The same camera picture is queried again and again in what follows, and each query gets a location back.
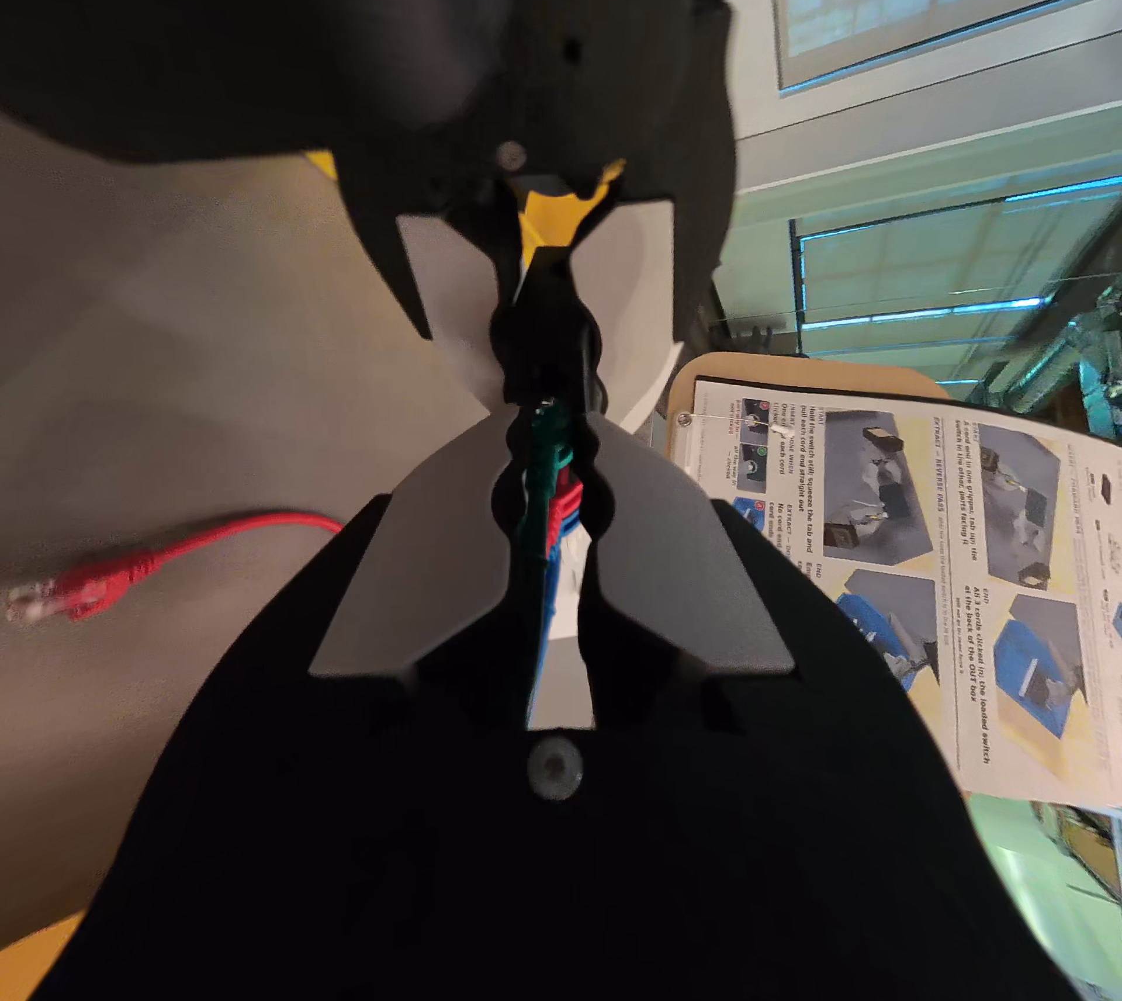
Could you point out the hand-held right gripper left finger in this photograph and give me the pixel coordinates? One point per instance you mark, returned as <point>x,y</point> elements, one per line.
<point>413,580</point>

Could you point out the black ethernet port box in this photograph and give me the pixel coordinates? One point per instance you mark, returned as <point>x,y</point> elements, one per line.
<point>547,335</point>

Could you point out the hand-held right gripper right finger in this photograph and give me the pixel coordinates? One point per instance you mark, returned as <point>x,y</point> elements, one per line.
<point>693,580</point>

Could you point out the printed instruction sheet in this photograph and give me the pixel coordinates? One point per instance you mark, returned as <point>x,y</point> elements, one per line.
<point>912,545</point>

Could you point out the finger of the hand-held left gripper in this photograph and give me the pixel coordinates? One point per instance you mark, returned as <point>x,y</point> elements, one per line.
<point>641,300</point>
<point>448,283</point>

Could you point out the yellow plastic bin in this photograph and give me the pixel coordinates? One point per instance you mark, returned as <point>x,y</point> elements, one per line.
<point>561,213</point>
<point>35,966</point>

